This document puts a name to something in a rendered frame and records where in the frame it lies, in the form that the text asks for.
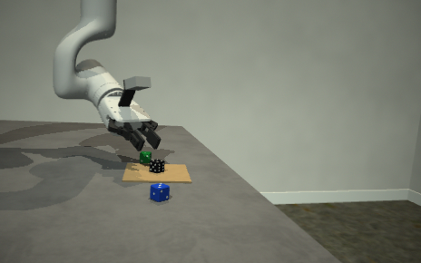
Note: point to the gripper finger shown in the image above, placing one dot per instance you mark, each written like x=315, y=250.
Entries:
x=151, y=136
x=128, y=133

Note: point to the tan flat mat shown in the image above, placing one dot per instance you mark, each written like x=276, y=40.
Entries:
x=140, y=172

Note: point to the blue die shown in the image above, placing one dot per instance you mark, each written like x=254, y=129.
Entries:
x=160, y=192

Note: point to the black die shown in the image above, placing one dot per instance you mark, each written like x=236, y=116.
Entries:
x=157, y=166

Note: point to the green die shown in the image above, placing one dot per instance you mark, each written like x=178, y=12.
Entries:
x=145, y=157

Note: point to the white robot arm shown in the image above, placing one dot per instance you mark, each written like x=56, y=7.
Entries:
x=93, y=82

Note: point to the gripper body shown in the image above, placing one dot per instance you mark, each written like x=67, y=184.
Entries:
x=134, y=114

